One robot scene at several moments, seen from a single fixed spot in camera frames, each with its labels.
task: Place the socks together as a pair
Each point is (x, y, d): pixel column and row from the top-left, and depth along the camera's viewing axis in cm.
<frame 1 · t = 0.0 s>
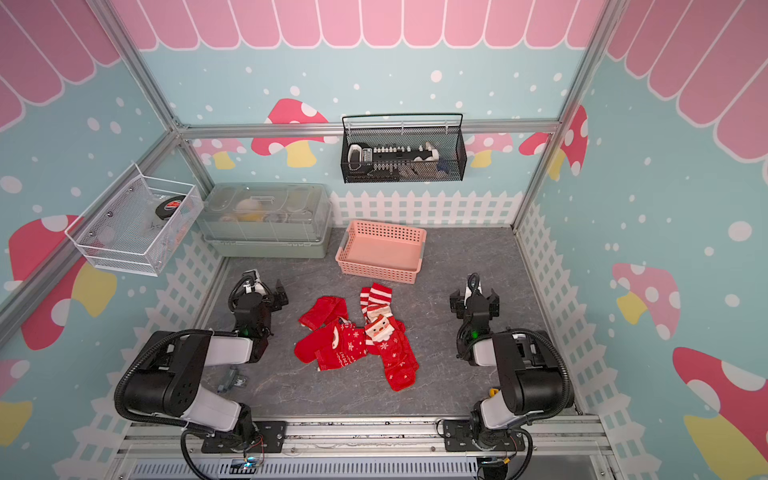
left hand: (265, 287, 93), fingers open
right hand: (475, 289, 93), fingers open
red Santa sock: (387, 338, 90), point 4 cm above the table
red white striped sock: (375, 301, 99), point 2 cm above the table
red sock white lettering: (333, 341, 90), point 3 cm above the table
pink plastic basket: (381, 251, 116), on the table
clear lidded storage box: (268, 220, 104), point 16 cm above the table

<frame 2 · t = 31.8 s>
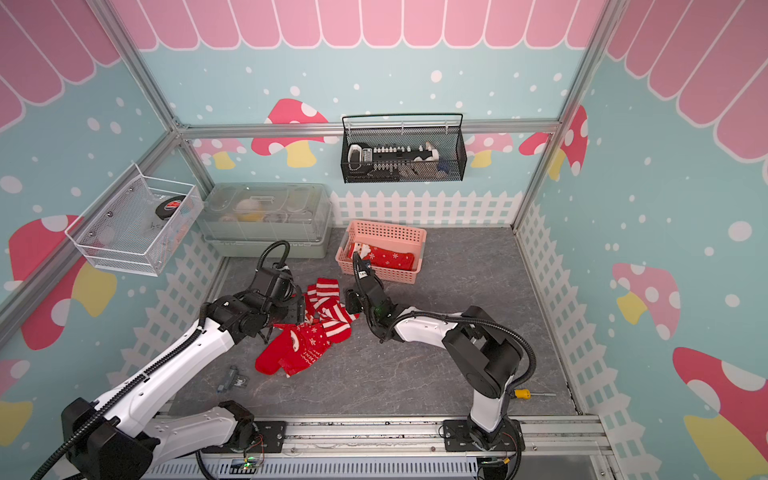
left hand: (290, 310, 80), fingers open
right hand: (349, 289, 89), fingers open
red Santa sock: (382, 257, 111), point 2 cm above the table
red white striped sock: (323, 301, 99), point 3 cm above the table
red sock white lettering: (295, 348, 89), point 3 cm above the table
the other named things where they were.

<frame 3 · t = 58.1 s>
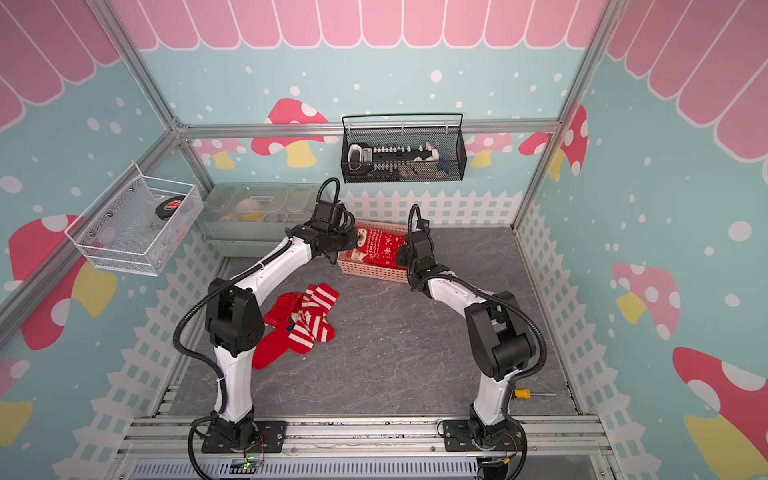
left hand: (355, 241, 95), fingers closed
right hand: (404, 244, 95), fingers closed
red white striped sock: (309, 323, 93), point 3 cm above the table
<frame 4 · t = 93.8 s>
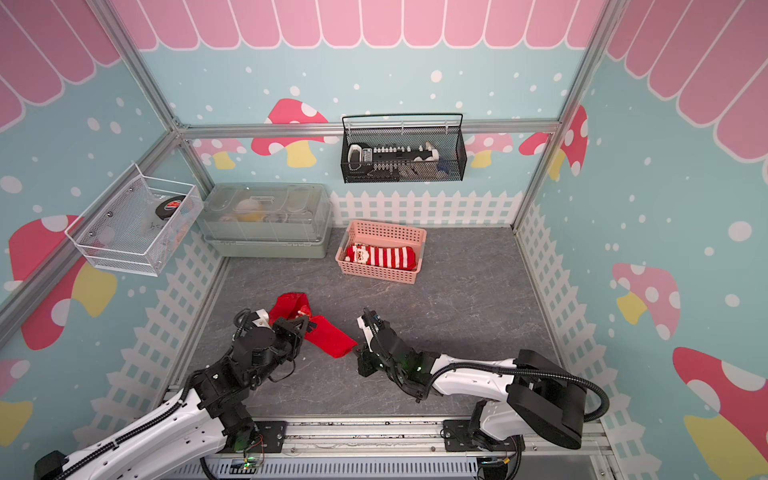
left hand: (312, 321, 77), fingers closed
right hand: (351, 351, 79), fingers closed
red white striped sock: (393, 257, 108), point 5 cm above the table
plain red sock: (329, 339, 81), point 12 cm above the table
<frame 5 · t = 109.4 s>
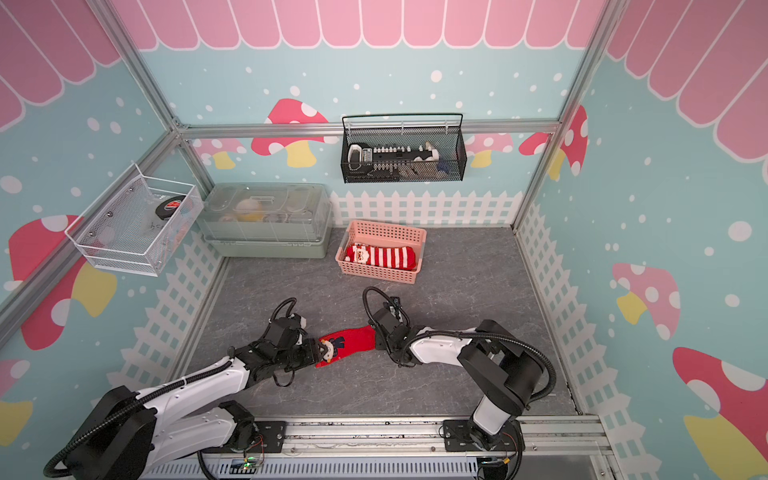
left hand: (321, 357, 86), fingers open
right hand: (381, 333, 92), fingers open
red doll face sock: (348, 342, 89), point 4 cm above the table
